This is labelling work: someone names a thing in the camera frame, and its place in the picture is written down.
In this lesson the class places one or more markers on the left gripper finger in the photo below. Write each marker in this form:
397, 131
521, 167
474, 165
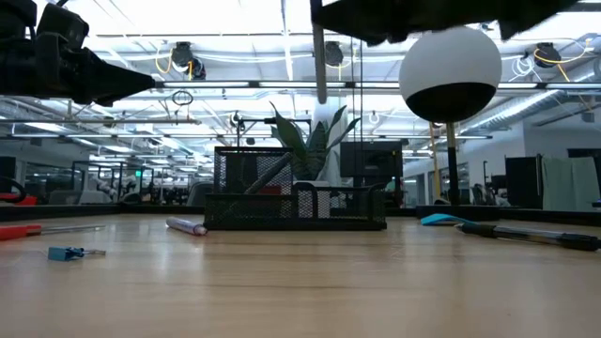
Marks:
117, 82

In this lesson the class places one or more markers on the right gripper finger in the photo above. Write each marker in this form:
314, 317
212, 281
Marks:
347, 16

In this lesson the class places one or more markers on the purple pen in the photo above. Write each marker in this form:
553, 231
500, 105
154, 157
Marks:
185, 225

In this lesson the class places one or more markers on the small blue binder clip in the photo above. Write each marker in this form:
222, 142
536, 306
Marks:
63, 253

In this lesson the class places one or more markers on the black mesh desk organizer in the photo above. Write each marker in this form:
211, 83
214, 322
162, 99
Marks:
263, 211

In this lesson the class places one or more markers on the blue sticky note pad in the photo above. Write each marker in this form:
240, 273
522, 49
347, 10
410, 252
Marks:
439, 219

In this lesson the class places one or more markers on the black pen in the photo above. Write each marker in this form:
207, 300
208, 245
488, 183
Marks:
526, 235

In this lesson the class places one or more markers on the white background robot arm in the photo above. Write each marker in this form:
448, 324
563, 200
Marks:
101, 185

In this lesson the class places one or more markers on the grey and blue office chair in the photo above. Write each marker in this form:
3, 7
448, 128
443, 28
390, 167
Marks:
199, 193

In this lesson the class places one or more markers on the white globe lamp black stand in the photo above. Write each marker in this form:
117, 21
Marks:
448, 61

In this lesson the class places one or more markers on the green plant in white pot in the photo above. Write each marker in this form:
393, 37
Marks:
307, 150

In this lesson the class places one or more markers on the black box on stand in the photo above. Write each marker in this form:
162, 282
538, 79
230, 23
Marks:
371, 159

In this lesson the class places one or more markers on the black cabinet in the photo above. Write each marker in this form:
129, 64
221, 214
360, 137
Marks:
523, 183

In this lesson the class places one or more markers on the pale green panel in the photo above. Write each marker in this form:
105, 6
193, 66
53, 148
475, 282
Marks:
570, 183

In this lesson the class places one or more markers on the black metal table frame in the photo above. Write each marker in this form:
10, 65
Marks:
94, 212

